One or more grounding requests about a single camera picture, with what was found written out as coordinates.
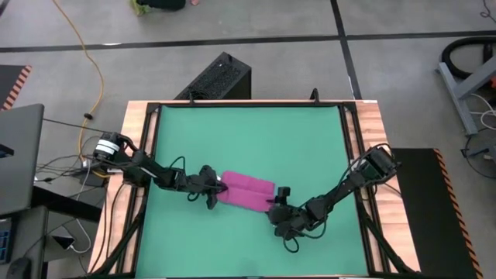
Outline tangled black cables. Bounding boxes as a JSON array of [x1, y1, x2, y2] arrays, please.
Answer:
[[33, 153, 117, 202]]

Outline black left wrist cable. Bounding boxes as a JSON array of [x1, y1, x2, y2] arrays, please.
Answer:
[[168, 155, 202, 203]]

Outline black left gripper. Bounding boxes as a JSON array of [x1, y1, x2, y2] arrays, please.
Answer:
[[184, 165, 229, 195]]

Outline white floor cable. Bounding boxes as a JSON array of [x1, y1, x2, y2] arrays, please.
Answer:
[[468, 92, 496, 131]]

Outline pink towel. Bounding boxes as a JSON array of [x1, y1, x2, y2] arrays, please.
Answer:
[[215, 170, 277, 213]]

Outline black metal rig frame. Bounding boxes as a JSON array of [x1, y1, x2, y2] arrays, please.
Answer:
[[91, 101, 414, 279]]

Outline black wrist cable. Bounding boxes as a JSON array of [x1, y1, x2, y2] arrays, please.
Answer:
[[281, 220, 329, 254], [168, 155, 202, 203]]

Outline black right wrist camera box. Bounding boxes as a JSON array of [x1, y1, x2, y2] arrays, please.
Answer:
[[276, 186, 292, 206]]

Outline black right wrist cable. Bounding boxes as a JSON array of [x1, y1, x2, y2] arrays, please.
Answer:
[[281, 220, 329, 254]]

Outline person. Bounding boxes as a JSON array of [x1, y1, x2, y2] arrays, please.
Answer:
[[129, 0, 201, 16]]

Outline black computer mouse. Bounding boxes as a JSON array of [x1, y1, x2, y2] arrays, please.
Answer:
[[5, 257, 33, 279]]

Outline black floor cable bundle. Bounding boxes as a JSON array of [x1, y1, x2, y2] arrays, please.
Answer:
[[460, 127, 496, 181]]

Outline thin black floor cable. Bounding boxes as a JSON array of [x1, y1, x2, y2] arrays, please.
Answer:
[[479, 0, 496, 19]]

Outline thick yellow cable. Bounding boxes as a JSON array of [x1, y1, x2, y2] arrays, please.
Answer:
[[51, 0, 105, 164]]

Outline grey metal stand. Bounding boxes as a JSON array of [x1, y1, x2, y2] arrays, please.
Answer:
[[436, 53, 496, 136]]

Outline grey laptop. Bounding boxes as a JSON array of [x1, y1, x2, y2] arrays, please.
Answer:
[[0, 103, 45, 217]]

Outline blue keypad device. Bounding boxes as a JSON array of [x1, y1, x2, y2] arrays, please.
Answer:
[[0, 217, 13, 265]]

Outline green table mat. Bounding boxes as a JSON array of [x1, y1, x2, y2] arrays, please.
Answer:
[[135, 105, 369, 277]]

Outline black hazard-striped floor mat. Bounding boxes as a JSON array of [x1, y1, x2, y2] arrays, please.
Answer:
[[390, 146, 484, 279], [0, 64, 32, 112]]

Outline white charging cable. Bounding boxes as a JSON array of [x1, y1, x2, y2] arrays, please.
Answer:
[[69, 216, 93, 255]]

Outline smartphone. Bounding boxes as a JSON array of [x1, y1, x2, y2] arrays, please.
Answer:
[[52, 233, 77, 252]]

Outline thin black rod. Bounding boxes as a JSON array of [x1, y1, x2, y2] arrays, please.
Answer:
[[42, 117, 117, 135]]

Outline black computer tower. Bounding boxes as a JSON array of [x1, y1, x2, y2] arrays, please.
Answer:
[[174, 51, 252, 101]]

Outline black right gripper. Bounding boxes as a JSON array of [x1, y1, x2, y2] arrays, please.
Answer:
[[265, 195, 311, 238]]

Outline thick black hose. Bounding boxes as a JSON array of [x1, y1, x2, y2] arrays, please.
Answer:
[[441, 36, 496, 81]]

